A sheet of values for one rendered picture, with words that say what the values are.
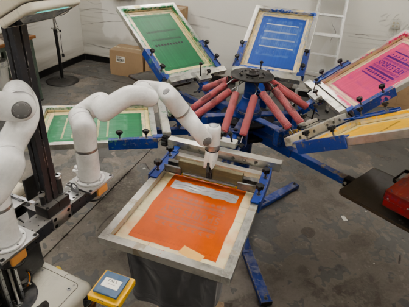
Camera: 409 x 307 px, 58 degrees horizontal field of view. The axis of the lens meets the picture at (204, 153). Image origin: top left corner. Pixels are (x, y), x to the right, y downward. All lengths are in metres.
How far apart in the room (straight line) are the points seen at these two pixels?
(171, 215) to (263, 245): 1.42
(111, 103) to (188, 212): 0.64
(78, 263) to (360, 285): 2.05
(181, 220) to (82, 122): 0.63
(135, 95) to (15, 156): 0.56
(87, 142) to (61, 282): 1.13
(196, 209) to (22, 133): 0.92
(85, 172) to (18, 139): 0.48
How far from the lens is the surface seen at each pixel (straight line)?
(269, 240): 3.12
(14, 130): 1.24
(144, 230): 1.70
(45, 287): 2.47
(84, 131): 1.55
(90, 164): 1.63
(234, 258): 1.55
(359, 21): 5.76
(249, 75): 2.53
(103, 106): 1.55
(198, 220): 1.75
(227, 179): 1.93
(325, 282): 2.94
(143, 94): 1.53
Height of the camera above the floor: 2.10
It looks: 31 degrees down
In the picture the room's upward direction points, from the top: 4 degrees clockwise
